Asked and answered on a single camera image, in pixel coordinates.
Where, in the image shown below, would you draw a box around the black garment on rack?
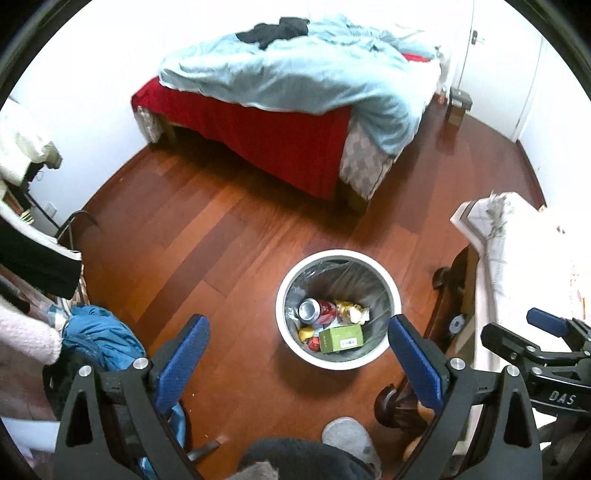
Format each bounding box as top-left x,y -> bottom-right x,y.
1,219 -> 83,299

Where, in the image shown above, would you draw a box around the black clothes on bed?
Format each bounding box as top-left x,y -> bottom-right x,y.
235,17 -> 310,50

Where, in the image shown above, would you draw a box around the grey slipper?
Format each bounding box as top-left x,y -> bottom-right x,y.
322,417 -> 382,479

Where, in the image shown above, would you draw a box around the light blue duvet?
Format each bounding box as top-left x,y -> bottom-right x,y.
158,16 -> 441,156

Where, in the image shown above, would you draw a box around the red soda can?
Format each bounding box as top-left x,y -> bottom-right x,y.
297,298 -> 338,327

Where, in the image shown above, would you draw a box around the white door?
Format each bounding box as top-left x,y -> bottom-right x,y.
457,1 -> 542,142

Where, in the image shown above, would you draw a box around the white round trash bin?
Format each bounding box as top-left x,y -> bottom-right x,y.
276,250 -> 402,371

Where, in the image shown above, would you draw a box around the black trousers leg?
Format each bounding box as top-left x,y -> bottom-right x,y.
236,438 -> 375,479

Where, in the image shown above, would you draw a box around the yellow snack wrapper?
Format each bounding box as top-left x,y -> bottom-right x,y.
335,300 -> 370,325

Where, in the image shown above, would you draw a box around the dark wooden table frame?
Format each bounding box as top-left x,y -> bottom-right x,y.
374,245 -> 479,434

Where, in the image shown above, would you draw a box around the red bed sheet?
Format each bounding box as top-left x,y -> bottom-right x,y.
130,52 -> 435,202

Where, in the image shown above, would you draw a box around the white checked tablecloth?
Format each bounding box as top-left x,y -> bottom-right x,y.
451,192 -> 590,352

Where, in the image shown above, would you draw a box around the green white carton box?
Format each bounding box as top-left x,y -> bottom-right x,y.
318,324 -> 365,354

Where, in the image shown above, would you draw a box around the cream coat hanging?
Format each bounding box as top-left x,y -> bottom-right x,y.
1,132 -> 62,186

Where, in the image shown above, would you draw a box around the blue jacket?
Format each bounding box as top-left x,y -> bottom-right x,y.
59,303 -> 188,480

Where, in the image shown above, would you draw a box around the yellow red snack bag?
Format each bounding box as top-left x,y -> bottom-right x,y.
297,326 -> 321,352

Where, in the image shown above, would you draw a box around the pink fluffy garment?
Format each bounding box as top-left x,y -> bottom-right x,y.
0,298 -> 62,365

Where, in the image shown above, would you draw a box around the grey checked mattress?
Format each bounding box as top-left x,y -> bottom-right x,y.
339,119 -> 399,201

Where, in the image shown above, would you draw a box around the small grey box stool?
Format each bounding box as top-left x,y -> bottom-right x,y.
446,87 -> 473,127

